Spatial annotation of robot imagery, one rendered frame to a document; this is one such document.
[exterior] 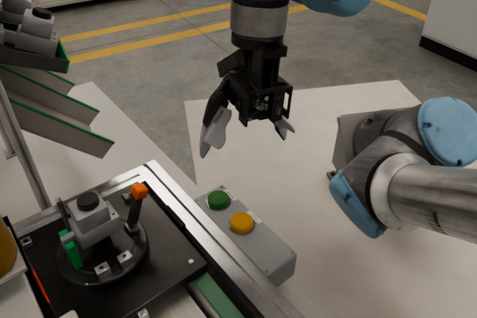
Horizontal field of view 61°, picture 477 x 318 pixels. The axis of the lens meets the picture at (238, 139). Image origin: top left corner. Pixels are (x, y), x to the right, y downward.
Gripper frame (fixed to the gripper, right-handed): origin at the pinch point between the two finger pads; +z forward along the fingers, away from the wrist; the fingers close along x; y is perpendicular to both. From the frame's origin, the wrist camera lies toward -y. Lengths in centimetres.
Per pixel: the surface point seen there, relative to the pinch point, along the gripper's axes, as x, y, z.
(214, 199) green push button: -3.9, -2.3, 12.3
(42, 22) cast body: -26.3, -24.0, -15.8
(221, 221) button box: -4.2, 1.8, 13.8
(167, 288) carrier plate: -16.8, 11.3, 14.4
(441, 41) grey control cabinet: 263, -168, 65
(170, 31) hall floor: 78, -310, 86
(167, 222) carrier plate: -13.2, -0.9, 13.4
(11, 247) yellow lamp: -31.2, 24.5, -14.0
